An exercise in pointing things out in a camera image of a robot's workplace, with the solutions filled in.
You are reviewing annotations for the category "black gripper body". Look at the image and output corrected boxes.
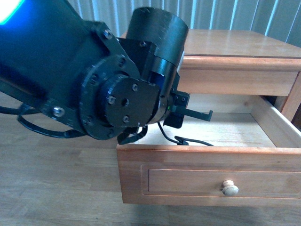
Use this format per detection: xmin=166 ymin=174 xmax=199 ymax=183
xmin=150 ymin=89 xmax=190 ymax=129

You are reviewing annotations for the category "black slim gripper finger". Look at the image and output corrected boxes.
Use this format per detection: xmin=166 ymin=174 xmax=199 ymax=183
xmin=184 ymin=109 xmax=213 ymax=121

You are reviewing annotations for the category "black charger cable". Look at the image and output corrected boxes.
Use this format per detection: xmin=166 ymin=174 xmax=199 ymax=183
xmin=157 ymin=121 xmax=214 ymax=147

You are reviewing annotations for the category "wooden drawer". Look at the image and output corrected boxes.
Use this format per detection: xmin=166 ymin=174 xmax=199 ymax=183
xmin=117 ymin=94 xmax=301 ymax=207

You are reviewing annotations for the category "light wooden nightstand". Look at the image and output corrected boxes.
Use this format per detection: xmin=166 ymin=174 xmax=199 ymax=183
xmin=179 ymin=29 xmax=301 ymax=121

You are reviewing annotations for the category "grey pleated curtain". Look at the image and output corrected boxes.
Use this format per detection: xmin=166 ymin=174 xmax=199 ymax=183
xmin=69 ymin=0 xmax=301 ymax=47

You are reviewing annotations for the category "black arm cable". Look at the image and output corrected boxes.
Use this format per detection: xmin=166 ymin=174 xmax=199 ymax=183
xmin=0 ymin=105 xmax=149 ymax=145

